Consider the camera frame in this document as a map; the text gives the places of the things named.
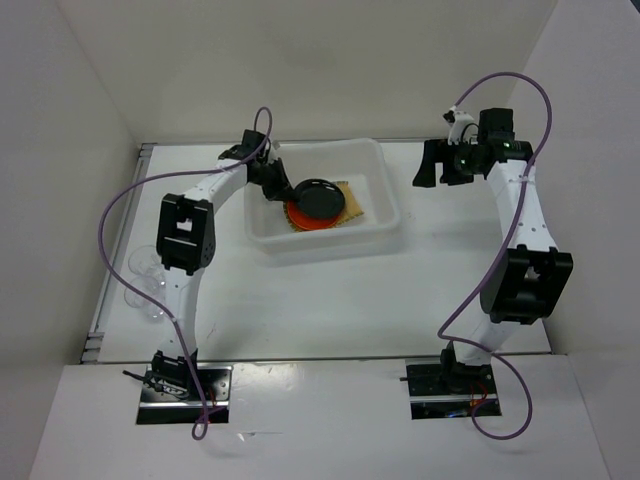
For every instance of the translucent white plastic bin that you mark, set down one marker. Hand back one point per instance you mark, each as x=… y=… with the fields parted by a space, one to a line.
x=368 y=224

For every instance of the woven bamboo tray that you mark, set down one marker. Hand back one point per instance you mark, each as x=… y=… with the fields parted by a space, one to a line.
x=353 y=209

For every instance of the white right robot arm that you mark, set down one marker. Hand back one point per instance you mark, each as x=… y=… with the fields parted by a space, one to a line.
x=531 y=273

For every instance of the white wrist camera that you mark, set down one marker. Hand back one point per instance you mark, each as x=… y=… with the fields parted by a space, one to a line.
x=460 y=123
x=273 y=151

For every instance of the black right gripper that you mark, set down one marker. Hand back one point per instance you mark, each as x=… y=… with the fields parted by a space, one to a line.
x=437 y=151

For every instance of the black round plate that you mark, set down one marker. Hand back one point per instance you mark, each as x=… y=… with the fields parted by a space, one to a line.
x=319 y=199

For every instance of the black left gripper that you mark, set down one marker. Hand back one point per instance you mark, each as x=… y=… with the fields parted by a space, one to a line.
x=282 y=190

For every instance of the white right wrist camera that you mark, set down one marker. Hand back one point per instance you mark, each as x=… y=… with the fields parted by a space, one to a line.
x=460 y=123

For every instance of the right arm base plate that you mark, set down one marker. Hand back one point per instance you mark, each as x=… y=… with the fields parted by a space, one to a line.
x=431 y=397

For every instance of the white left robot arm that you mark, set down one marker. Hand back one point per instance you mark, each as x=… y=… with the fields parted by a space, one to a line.
x=186 y=244

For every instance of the orange plastic plate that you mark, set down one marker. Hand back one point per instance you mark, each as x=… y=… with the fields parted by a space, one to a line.
x=302 y=222

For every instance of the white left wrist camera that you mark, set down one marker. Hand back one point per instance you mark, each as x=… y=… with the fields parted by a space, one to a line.
x=273 y=151

